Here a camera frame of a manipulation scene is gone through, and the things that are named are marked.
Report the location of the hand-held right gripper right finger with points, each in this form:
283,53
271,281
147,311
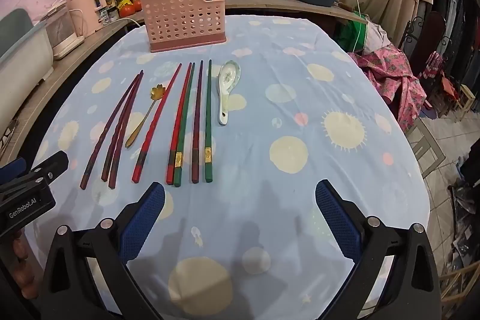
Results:
337,222

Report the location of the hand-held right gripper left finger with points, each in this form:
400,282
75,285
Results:
144,226

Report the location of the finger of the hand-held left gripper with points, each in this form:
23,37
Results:
13,170
50,168

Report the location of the green chopstick gold band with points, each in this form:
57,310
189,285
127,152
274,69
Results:
208,173
177,177

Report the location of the maroon straight chopstick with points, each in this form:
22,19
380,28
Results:
195,170

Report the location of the white ceramic soup spoon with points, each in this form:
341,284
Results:
228,74

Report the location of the pink perforated utensil basket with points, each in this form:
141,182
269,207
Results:
180,16

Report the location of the person's left hand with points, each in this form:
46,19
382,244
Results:
26,267

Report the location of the eyeglasses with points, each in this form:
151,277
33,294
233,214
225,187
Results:
7,134

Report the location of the red twisted chopstick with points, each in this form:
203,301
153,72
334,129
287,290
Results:
138,173

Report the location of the white storage bin teal lid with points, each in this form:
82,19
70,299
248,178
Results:
22,61

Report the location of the light blue printed tablecloth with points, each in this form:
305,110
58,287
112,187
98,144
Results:
281,117

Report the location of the black plastic bag pile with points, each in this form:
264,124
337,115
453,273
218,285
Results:
465,215

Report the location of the gold flower-shaped spoon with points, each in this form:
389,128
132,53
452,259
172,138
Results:
157,92

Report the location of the small white kitchen appliance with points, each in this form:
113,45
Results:
63,35

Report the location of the pink patterned garment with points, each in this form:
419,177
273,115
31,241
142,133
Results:
390,72

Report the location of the pink electric kettle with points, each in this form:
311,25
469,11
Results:
84,9

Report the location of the small white label bottle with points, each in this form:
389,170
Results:
110,14

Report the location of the small wooden stool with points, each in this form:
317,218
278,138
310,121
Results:
465,98

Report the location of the orange lid jar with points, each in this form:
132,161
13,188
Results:
129,8

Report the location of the green plastic bag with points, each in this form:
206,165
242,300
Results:
348,35

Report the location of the dark metal chair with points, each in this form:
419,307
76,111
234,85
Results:
431,35

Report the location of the hanging dark clothes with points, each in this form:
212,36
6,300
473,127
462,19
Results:
461,5

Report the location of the wooden chair frame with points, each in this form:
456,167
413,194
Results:
427,147

